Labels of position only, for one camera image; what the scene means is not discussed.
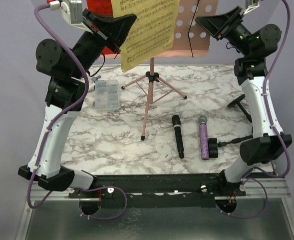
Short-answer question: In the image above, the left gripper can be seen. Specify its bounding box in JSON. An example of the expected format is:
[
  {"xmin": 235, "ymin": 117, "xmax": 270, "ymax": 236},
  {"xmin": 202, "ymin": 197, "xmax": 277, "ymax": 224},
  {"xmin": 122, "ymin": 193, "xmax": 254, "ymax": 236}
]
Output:
[{"xmin": 69, "ymin": 7, "xmax": 135, "ymax": 79}]

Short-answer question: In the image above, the pink music stand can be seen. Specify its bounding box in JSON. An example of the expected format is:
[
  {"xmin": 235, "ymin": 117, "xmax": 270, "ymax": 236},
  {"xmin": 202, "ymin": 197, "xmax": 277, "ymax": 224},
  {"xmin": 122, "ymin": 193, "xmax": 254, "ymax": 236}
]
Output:
[{"xmin": 99, "ymin": 0, "xmax": 221, "ymax": 141}]

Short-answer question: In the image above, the red sheet music page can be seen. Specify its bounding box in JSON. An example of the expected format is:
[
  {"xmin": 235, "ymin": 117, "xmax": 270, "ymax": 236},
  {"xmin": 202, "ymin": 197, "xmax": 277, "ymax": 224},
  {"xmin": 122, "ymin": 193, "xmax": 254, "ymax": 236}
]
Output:
[{"xmin": 86, "ymin": 0, "xmax": 114, "ymax": 55}]

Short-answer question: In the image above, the yellow sheet music page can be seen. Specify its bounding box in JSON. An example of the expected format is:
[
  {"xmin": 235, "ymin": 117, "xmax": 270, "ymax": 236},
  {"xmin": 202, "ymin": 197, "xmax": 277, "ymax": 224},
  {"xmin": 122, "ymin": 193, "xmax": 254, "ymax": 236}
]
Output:
[{"xmin": 111, "ymin": 0, "xmax": 180, "ymax": 73}]

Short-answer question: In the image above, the black microphone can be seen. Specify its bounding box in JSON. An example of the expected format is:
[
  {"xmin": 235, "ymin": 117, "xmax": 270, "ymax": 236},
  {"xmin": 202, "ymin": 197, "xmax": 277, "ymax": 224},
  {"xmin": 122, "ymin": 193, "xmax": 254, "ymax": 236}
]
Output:
[{"xmin": 172, "ymin": 115, "xmax": 184, "ymax": 159}]

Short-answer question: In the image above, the black microphone stand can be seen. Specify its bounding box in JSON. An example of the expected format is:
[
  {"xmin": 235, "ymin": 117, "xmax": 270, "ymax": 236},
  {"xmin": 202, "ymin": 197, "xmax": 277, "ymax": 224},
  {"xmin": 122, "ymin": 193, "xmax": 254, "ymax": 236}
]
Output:
[
  {"xmin": 208, "ymin": 135, "xmax": 253, "ymax": 158},
  {"xmin": 227, "ymin": 94, "xmax": 252, "ymax": 123}
]

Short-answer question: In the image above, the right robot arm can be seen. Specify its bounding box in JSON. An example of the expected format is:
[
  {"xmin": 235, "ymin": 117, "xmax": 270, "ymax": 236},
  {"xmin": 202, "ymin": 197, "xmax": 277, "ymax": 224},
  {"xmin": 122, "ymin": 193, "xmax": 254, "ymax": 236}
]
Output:
[{"xmin": 195, "ymin": 6, "xmax": 292, "ymax": 196}]

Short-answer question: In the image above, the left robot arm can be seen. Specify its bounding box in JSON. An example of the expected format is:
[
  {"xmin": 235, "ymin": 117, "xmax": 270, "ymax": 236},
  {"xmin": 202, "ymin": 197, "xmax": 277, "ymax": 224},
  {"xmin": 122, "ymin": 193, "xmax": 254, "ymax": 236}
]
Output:
[{"xmin": 18, "ymin": 9, "xmax": 137, "ymax": 198}]

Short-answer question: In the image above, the white and grey small fitting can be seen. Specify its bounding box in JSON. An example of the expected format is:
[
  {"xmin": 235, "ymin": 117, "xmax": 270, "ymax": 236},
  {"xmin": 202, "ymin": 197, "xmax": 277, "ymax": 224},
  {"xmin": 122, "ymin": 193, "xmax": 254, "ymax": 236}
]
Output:
[{"xmin": 91, "ymin": 75, "xmax": 101, "ymax": 85}]

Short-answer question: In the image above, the clear plastic parts box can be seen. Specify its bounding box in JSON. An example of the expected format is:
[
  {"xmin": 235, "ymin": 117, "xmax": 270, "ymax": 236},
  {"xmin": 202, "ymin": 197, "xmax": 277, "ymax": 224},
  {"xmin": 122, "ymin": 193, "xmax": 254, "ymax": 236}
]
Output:
[{"xmin": 94, "ymin": 80, "xmax": 120, "ymax": 112}]

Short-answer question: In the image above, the purple glitter microphone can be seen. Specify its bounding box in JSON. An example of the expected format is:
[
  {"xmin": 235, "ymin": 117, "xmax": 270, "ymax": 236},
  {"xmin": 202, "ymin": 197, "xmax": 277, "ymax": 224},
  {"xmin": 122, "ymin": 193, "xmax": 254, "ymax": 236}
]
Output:
[{"xmin": 198, "ymin": 115, "xmax": 209, "ymax": 160}]

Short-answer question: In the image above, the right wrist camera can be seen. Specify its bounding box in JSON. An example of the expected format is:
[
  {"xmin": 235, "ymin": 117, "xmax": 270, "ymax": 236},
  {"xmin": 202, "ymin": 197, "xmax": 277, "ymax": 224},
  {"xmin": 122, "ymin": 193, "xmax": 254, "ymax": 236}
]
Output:
[{"xmin": 242, "ymin": 0, "xmax": 261, "ymax": 16}]

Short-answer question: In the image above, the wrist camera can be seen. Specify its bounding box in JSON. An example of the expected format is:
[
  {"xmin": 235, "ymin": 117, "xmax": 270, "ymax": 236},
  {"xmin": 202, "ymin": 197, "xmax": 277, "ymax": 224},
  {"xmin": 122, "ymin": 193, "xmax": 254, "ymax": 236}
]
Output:
[
  {"xmin": 46, "ymin": 0, "xmax": 91, "ymax": 32},
  {"xmin": 242, "ymin": 0, "xmax": 261, "ymax": 16}
]

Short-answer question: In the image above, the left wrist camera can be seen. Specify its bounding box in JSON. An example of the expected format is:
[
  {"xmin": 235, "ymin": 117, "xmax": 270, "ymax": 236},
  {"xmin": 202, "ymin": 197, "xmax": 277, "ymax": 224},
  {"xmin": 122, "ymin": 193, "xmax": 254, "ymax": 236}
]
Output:
[{"xmin": 46, "ymin": 0, "xmax": 91, "ymax": 32}]

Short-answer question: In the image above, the aluminium frame rail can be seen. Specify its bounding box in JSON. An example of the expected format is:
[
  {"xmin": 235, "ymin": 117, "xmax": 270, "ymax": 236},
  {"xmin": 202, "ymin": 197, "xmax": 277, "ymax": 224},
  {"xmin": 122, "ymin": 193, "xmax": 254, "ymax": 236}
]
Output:
[{"xmin": 26, "ymin": 172, "xmax": 291, "ymax": 210}]

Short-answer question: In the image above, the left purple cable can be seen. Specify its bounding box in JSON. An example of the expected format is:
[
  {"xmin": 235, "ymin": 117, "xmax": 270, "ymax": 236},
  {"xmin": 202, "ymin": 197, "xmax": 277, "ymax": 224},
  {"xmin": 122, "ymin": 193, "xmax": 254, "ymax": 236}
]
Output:
[{"xmin": 26, "ymin": 1, "xmax": 129, "ymax": 221}]

